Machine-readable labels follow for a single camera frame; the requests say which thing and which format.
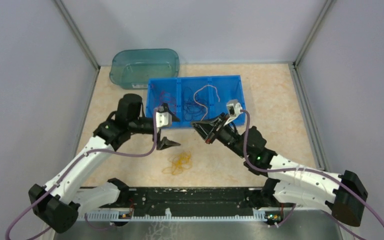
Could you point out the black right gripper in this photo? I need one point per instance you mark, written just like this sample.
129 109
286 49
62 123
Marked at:
206 132

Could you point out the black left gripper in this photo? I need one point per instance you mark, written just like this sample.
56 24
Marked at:
164 143

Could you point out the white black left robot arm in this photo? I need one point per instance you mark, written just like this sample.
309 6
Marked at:
58 203

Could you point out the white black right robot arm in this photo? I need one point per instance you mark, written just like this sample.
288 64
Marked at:
341 195

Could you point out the blue three-compartment plastic bin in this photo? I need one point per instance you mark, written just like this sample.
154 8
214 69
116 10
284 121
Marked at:
194 98

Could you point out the teal transparent plastic tub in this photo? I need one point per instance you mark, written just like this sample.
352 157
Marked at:
132 69

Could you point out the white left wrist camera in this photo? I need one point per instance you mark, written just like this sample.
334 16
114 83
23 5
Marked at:
163 119

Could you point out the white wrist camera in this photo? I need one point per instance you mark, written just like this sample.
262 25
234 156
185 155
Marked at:
163 119
234 109

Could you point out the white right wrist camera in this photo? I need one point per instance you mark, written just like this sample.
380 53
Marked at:
234 109

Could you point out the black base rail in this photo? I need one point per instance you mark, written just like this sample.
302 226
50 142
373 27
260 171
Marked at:
196 201

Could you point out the grey slotted cable duct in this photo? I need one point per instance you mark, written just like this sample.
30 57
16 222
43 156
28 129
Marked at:
115 216

